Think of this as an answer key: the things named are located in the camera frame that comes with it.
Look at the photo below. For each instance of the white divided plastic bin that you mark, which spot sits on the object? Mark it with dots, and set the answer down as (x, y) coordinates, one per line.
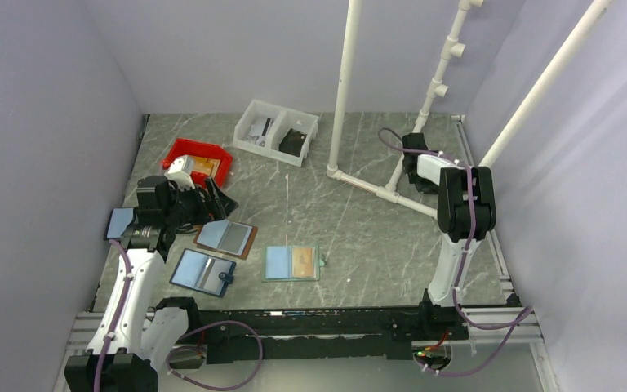
(284, 119)

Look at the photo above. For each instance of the black cards in bin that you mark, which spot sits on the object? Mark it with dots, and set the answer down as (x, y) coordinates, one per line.
(292, 143)

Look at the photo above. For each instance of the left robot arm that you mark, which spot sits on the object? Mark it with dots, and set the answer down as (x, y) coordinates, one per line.
(128, 352)

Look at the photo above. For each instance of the red plastic bin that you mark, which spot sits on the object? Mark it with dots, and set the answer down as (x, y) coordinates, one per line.
(182, 146)

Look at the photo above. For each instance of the gold cards in red bin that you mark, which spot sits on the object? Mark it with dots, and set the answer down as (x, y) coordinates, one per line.
(207, 167)

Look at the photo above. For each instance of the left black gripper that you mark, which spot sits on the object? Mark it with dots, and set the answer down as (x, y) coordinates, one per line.
(219, 207)

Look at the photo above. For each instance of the white pvc pipe frame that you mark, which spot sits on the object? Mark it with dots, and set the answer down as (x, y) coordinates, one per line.
(452, 48)

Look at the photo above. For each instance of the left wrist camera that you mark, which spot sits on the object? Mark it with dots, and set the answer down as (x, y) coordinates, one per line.
(180, 171)

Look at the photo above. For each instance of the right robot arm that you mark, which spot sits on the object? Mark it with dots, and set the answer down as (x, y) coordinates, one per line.
(466, 212)

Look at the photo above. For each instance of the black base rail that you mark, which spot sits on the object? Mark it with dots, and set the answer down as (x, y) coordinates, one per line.
(228, 336)

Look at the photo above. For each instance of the aluminium frame rail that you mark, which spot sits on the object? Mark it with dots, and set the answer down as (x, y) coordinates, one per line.
(527, 332)

